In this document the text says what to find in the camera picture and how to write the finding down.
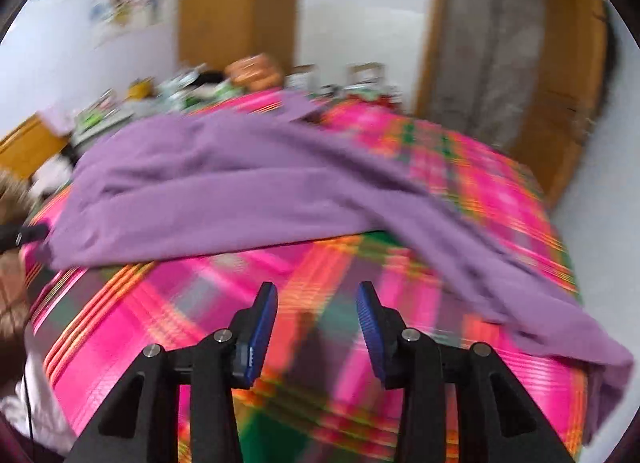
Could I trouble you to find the dark clothes on door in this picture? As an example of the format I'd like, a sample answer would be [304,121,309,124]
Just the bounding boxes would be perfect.
[602,13,621,89]

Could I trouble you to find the plastic-covered fabric wardrobe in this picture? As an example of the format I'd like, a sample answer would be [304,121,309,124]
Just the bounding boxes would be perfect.
[430,0,548,154]

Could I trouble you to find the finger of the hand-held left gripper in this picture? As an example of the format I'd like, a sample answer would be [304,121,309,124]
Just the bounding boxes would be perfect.
[0,224,49,250]

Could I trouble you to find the white cloth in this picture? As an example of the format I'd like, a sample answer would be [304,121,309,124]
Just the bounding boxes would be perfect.
[0,343,76,454]

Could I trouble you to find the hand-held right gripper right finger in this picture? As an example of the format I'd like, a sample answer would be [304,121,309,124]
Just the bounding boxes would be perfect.
[356,281,576,463]

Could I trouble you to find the wooden headboard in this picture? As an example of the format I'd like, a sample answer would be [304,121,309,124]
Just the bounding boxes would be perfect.
[0,113,68,179]

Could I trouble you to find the pink green plaid bed sheet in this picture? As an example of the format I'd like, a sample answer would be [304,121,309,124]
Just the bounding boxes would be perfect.
[22,88,588,463]

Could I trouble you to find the bag of oranges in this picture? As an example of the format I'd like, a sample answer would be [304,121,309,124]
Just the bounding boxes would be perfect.
[225,53,281,91]

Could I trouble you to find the wooden wardrobe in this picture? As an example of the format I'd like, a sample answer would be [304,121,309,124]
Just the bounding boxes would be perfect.
[177,0,306,84]

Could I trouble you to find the grey drawer cabinet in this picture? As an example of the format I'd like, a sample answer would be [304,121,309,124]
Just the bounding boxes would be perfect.
[70,108,131,154]

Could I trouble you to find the purple fleece pants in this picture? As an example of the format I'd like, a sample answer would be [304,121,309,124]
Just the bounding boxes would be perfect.
[47,90,636,444]

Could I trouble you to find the brown cardboard box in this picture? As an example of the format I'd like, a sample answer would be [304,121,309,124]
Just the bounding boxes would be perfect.
[350,63,385,86]

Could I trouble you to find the wooden door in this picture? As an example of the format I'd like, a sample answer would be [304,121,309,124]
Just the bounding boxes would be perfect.
[510,0,608,204]

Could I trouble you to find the small white box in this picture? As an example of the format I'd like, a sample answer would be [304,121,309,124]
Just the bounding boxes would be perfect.
[292,66,318,89]

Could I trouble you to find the woven straw bag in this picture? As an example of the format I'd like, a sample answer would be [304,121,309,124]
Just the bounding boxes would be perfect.
[0,170,31,334]

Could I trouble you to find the pink cloth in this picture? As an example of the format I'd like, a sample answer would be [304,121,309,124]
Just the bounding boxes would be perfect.
[40,106,76,136]

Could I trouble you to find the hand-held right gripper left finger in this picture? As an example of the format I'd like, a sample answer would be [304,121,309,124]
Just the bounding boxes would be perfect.
[65,282,278,463]

